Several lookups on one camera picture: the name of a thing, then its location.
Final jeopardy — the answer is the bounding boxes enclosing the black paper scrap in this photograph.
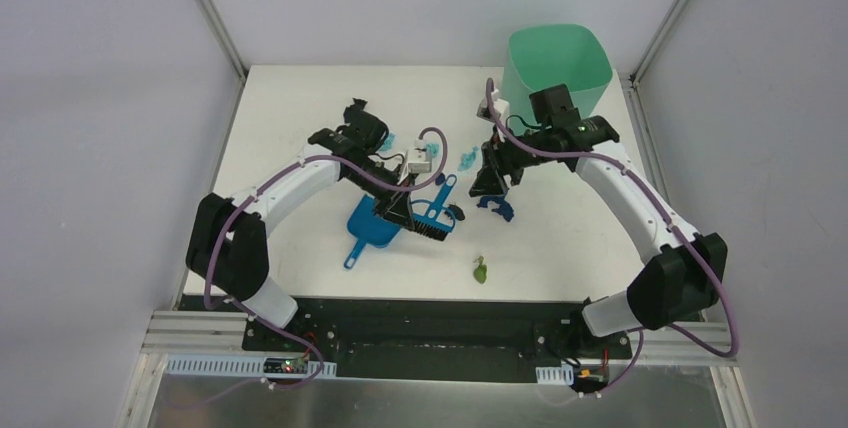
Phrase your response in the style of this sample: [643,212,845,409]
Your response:
[447,204,466,221]

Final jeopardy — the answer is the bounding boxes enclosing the white cable duct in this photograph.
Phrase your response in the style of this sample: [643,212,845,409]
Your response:
[535,364,575,386]
[165,354,337,379]

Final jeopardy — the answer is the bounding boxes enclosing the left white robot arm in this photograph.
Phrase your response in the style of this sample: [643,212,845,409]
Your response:
[185,99,417,353]

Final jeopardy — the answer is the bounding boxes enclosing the green paper scrap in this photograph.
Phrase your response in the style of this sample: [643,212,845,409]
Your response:
[472,256,488,284]

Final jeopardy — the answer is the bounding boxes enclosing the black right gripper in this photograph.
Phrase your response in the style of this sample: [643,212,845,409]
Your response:
[469,125,552,198]

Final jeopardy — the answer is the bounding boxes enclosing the blue hand brush black bristles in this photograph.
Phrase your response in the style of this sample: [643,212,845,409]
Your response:
[411,174,457,242]

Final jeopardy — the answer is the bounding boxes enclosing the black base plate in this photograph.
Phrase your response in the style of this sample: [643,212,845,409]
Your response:
[177,295,634,385]

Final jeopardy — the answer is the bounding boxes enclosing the right white cable duct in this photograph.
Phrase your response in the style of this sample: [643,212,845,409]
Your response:
[535,364,575,386]

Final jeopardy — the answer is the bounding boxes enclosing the left white cable duct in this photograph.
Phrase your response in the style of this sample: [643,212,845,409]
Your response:
[165,354,337,379]

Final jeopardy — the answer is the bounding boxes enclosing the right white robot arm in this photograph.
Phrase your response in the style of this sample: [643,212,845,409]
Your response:
[469,81,727,358]

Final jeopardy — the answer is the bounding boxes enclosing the green plastic bin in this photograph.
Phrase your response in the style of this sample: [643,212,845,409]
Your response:
[500,24,613,134]

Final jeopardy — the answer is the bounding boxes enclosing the blue plastic dustpan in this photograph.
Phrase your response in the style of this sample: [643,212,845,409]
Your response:
[343,195,401,270]

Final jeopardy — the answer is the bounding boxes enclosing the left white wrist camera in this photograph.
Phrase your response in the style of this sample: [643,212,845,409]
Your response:
[405,139,433,174]

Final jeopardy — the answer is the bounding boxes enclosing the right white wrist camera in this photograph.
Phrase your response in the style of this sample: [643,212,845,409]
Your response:
[476,98,510,124]

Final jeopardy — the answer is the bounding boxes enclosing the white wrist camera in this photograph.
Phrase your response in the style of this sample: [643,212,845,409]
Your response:
[476,98,510,124]
[405,139,433,174]

